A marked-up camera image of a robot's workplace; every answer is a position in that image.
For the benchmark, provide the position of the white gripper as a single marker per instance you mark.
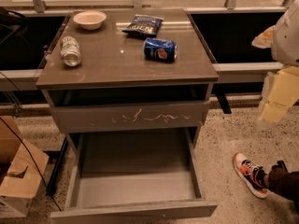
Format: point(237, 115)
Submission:
point(287, 40)

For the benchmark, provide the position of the blue pepsi can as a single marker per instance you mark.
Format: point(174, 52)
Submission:
point(160, 49)

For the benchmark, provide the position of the grey drawer cabinet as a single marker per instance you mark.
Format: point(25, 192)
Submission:
point(114, 70)

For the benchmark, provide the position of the open grey middle drawer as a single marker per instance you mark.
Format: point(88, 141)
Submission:
point(134, 176)

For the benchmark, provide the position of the closed grey top drawer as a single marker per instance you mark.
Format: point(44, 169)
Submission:
point(101, 118)

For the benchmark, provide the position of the white green soda can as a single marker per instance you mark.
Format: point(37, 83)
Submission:
point(70, 51)

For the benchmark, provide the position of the black stand foot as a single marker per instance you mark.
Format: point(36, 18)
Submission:
point(281, 165)

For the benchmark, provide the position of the orange white sneaker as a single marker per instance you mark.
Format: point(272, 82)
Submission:
point(251, 173)

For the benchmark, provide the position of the dark trouser leg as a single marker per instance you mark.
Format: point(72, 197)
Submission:
point(285, 184)

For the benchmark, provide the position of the dark blue chip bag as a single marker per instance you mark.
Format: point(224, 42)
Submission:
point(144, 25)

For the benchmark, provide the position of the white paper bowl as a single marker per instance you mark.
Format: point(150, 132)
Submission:
point(90, 20)

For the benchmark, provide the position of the brown cardboard box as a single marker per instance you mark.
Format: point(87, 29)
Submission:
point(22, 165)

